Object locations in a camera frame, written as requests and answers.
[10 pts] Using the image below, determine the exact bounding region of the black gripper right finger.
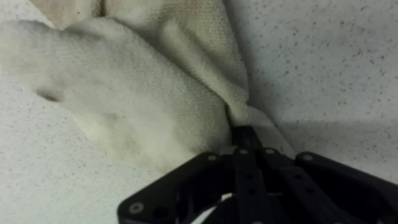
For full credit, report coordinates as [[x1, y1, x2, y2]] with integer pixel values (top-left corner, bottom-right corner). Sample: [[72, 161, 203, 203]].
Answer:
[[246, 126, 398, 224]]

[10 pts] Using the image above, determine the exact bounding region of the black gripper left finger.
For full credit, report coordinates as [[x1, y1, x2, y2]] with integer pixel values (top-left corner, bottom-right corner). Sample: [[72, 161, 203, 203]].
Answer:
[[116, 126, 249, 224]]

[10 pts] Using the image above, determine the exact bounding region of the white cloth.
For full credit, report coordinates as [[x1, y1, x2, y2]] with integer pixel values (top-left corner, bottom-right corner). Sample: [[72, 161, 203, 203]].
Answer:
[[0, 0, 295, 172]]

